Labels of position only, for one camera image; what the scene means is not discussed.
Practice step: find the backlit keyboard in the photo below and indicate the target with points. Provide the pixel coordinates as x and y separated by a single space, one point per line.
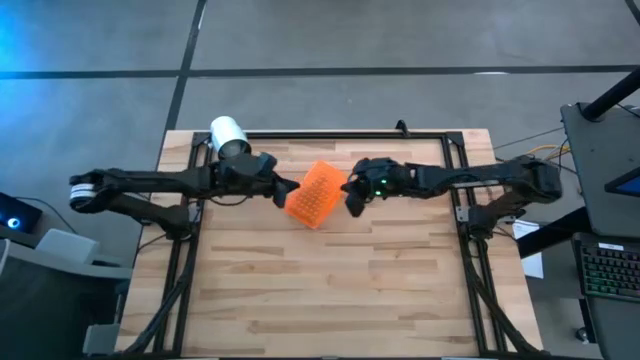
607 270

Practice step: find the grey box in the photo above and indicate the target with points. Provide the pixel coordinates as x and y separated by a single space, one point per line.
67 246

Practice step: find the grey cart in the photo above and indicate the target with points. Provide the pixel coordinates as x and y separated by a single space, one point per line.
50 305

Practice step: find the black computer with blue light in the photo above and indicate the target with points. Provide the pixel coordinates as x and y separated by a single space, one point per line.
17 215

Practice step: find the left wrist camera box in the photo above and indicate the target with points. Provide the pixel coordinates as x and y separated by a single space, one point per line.
267 162

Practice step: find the orange plastic box lid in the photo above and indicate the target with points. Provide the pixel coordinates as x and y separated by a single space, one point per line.
315 195

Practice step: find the black aluminium table frame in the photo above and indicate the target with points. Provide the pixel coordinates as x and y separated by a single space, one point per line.
350 135

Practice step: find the grey side desk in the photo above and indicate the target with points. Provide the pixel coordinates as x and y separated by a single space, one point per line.
600 165

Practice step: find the black pole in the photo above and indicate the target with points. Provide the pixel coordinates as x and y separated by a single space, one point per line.
612 95

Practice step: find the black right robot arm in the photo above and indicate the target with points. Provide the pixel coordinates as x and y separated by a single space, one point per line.
490 177

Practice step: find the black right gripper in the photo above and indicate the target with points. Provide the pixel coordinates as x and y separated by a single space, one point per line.
385 180

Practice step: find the white paper sheet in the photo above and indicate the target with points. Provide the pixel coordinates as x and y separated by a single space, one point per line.
534 265

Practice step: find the black tablet screen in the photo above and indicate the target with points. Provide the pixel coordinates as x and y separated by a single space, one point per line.
627 185

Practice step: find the black clamp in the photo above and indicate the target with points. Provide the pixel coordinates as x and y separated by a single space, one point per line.
401 127

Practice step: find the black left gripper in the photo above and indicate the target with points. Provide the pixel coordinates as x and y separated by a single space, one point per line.
240 177

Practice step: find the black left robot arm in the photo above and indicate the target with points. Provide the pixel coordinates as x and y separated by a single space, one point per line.
150 182

